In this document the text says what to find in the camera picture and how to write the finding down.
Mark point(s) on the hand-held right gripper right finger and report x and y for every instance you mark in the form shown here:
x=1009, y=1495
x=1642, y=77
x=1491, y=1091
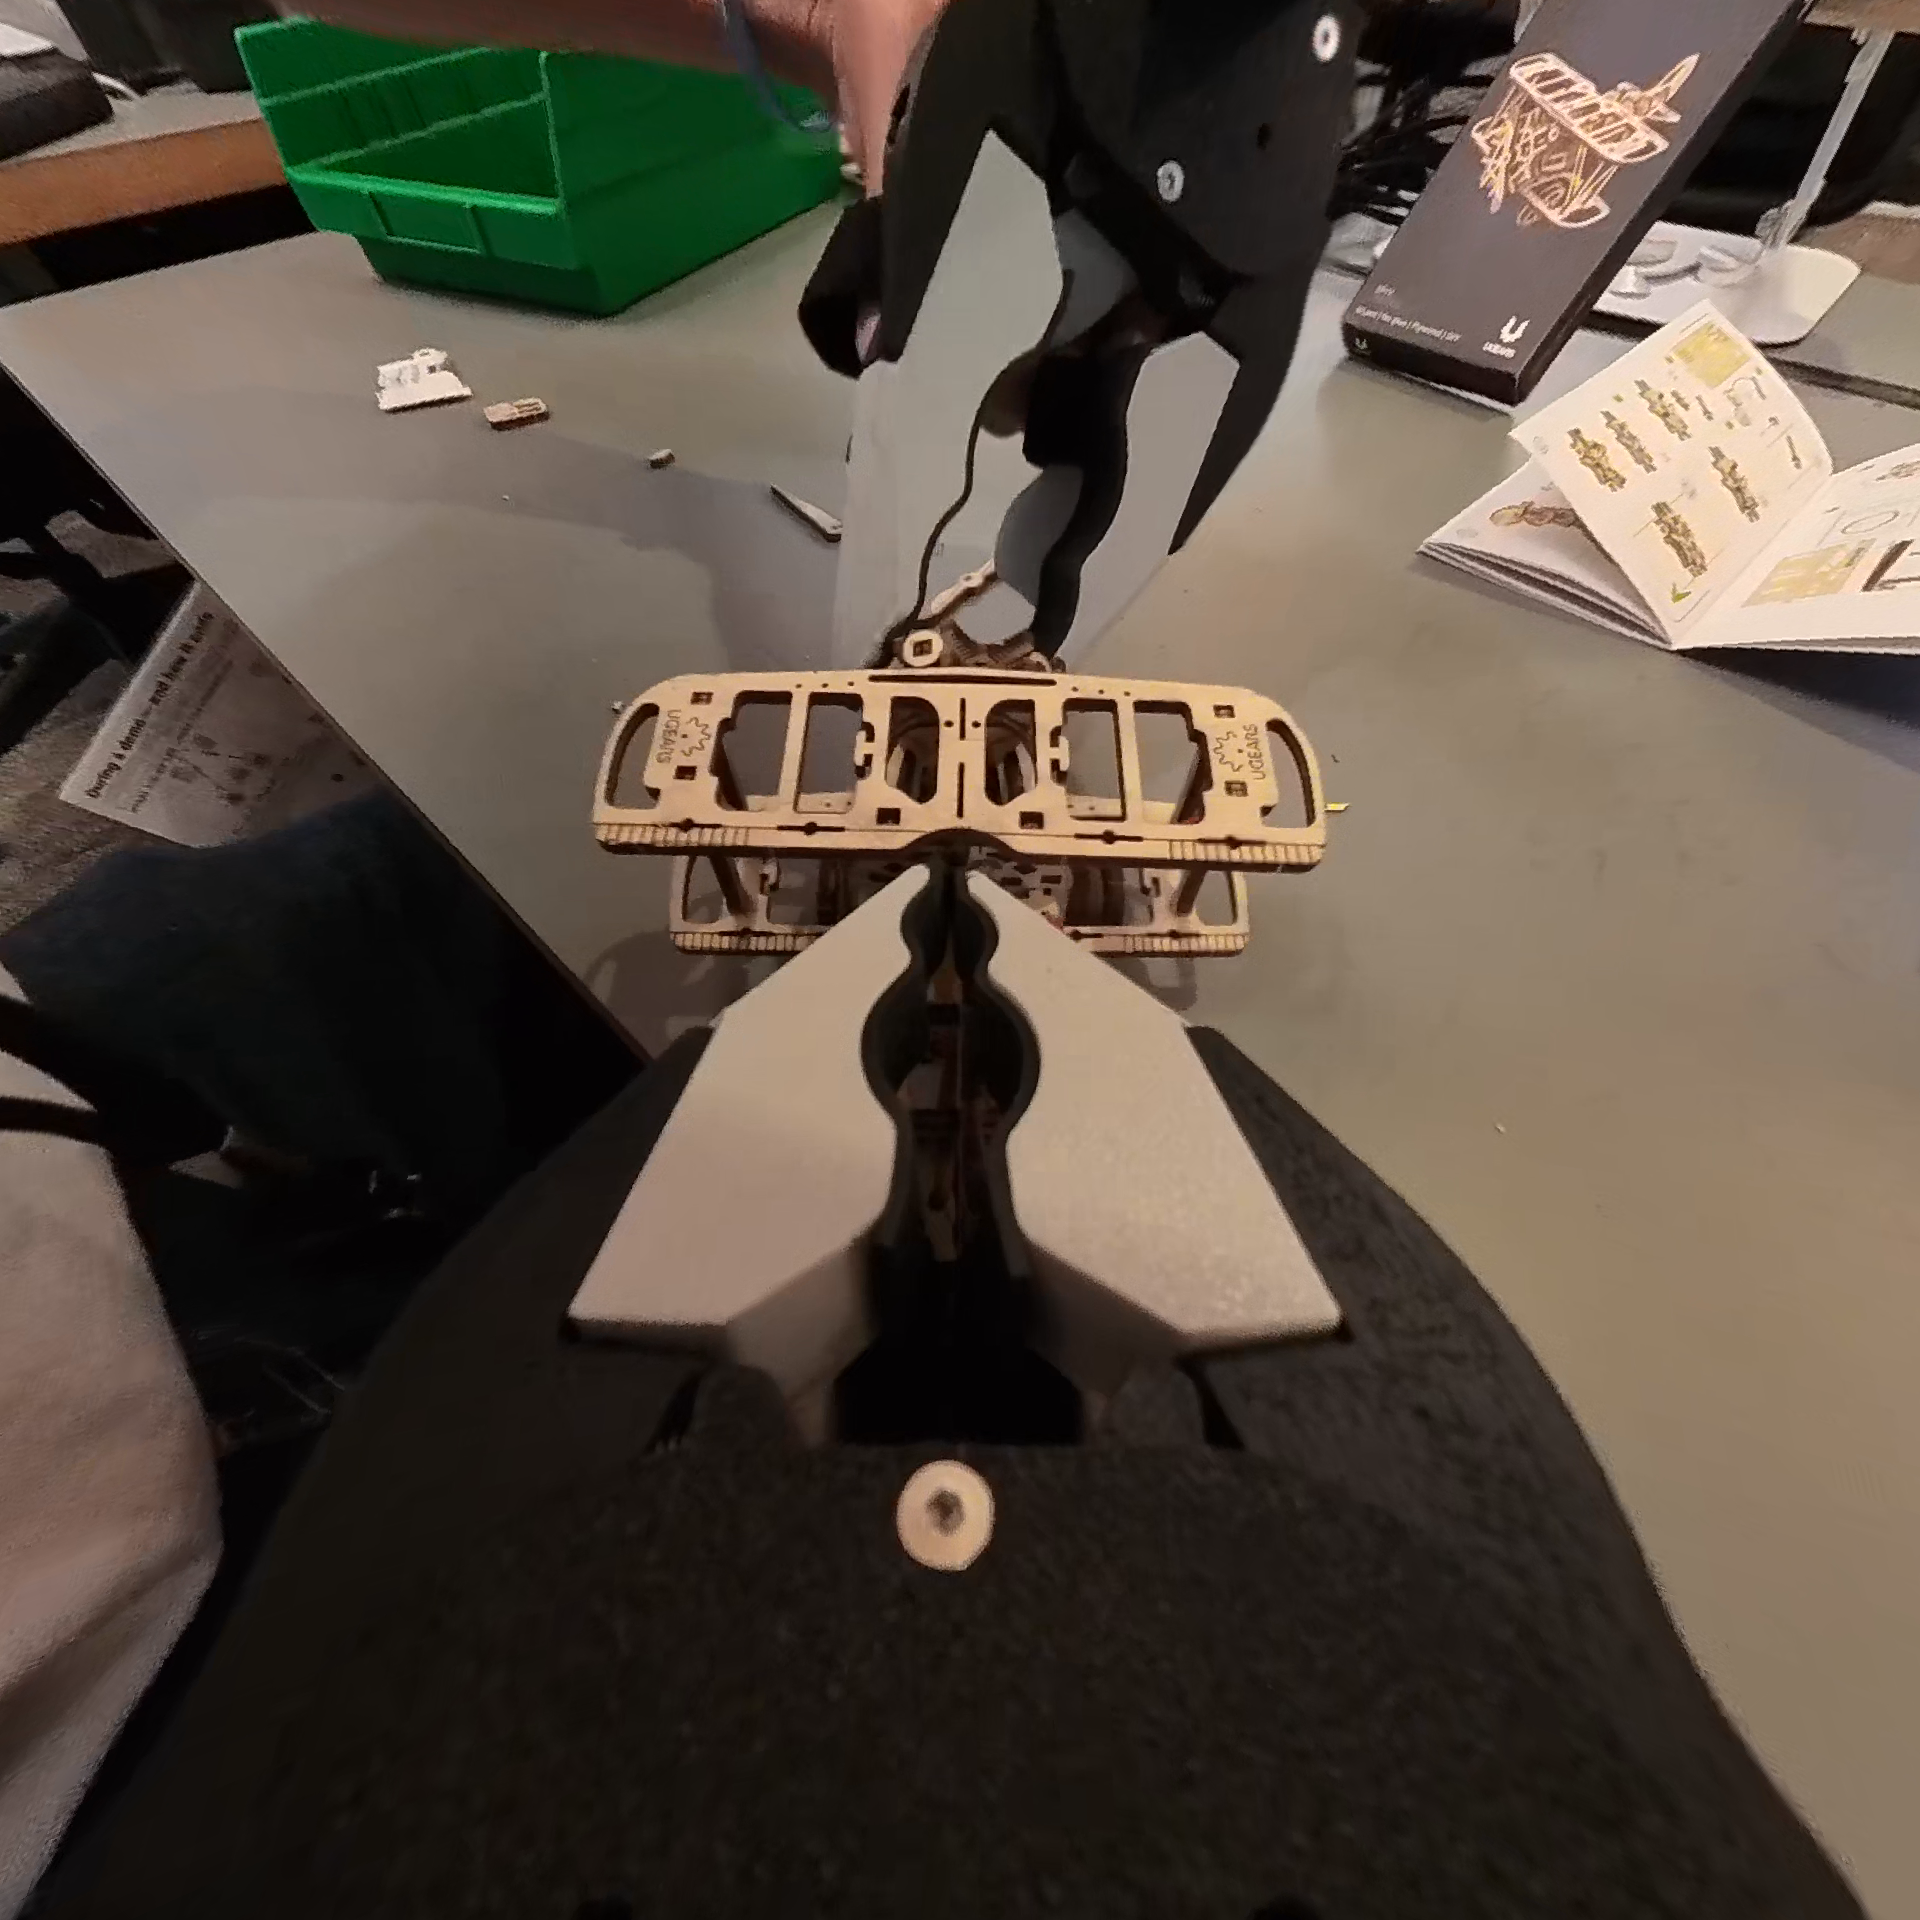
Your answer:
x=1170, y=1186

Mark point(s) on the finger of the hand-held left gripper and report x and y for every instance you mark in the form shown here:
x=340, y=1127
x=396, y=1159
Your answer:
x=1164, y=453
x=960, y=302

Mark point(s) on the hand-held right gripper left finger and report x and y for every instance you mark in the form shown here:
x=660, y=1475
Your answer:
x=735, y=1186

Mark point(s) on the wooden model biplane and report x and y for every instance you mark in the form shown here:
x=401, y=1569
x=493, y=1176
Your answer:
x=683, y=816

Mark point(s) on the grey desk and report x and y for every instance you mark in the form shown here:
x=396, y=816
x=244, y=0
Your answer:
x=1575, y=899

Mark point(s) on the wooden side desk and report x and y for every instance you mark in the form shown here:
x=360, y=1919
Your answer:
x=135, y=179

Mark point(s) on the person's left hand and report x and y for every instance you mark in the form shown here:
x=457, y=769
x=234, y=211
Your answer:
x=868, y=77

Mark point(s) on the pointed wooden stick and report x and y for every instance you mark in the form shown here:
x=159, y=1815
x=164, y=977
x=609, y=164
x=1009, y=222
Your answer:
x=807, y=509

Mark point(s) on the blue wristband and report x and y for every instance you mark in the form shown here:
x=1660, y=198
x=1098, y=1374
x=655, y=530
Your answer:
x=780, y=90

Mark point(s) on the black model kit box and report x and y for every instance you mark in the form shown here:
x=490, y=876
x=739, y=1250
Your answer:
x=1559, y=195

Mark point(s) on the green plastic bin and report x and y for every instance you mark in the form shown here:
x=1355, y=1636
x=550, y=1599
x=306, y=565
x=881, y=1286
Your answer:
x=524, y=164

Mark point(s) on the small rectangular wooden part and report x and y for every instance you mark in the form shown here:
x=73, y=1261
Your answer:
x=518, y=413

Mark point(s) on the person's dark trousers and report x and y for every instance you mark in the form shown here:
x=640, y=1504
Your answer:
x=302, y=1021

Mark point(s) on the white instruction booklet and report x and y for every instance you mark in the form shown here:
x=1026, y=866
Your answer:
x=1694, y=494

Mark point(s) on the white torn wrapper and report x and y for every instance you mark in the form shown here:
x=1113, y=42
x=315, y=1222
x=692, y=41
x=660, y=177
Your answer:
x=418, y=377

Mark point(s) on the person's white shirt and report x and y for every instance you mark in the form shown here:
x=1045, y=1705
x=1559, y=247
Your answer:
x=88, y=1425

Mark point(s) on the printed paper sheet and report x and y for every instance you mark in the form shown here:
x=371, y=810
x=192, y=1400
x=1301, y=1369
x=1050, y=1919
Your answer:
x=192, y=737

